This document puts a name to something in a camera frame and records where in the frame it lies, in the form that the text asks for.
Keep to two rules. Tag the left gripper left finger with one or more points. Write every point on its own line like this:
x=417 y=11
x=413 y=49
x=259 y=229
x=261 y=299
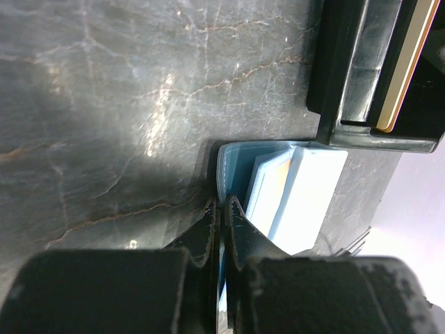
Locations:
x=168 y=290

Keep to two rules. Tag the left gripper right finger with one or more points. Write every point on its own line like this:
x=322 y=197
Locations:
x=269 y=291

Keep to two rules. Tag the teal leather card holder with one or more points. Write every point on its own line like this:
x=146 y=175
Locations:
x=284 y=187

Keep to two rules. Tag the black plastic tray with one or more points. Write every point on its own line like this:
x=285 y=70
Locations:
x=352 y=41

